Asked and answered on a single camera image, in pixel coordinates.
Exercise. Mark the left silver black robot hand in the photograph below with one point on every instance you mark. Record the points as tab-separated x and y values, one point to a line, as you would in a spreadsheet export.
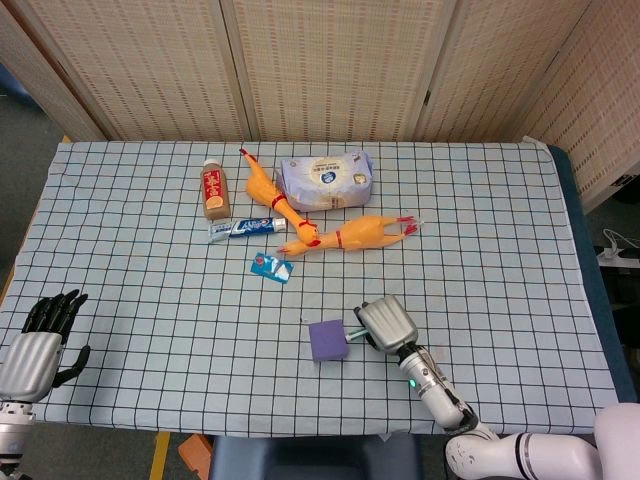
30	365

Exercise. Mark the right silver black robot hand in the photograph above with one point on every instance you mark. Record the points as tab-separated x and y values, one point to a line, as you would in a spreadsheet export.
392	322

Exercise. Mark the purple foam cube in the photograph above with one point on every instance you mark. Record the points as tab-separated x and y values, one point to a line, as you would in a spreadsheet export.
327	340

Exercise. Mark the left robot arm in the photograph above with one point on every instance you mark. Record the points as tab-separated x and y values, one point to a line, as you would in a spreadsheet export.
12	435

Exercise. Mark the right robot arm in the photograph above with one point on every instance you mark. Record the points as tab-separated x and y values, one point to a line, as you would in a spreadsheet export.
435	390

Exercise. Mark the yellow rubber chicken toy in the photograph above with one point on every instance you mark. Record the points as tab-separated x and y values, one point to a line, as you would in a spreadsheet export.
362	232
262	187

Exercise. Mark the small blue card packet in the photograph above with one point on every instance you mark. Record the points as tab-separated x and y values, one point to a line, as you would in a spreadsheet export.
272	267

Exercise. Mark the checked white tablecloth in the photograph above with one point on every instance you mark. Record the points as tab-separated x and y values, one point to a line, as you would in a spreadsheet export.
150	300

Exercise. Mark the lavender white soft package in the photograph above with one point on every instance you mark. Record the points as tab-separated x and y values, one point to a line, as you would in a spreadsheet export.
325	182

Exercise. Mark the dark blue padded base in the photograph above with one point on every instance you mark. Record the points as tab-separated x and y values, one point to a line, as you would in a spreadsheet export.
315	457

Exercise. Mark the blue white toothpaste tube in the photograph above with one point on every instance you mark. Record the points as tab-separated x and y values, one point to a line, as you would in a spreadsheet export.
250	227

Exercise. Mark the orange box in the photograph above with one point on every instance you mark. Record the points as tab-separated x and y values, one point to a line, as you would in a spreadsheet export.
195	457

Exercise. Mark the blue padded table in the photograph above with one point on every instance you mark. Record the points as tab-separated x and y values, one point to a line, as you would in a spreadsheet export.
600	300

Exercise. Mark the brown drink bottle red label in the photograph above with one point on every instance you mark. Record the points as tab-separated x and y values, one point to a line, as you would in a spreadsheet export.
216	192

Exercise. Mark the dark metal screen hinge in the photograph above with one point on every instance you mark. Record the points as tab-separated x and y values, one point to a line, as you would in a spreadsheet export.
427	97

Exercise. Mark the white power strip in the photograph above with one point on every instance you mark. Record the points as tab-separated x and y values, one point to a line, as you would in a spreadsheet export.
617	257

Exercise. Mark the woven folding screen panel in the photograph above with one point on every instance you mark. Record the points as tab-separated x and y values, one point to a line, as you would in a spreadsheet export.
595	115
500	75
340	65
150	65
45	85

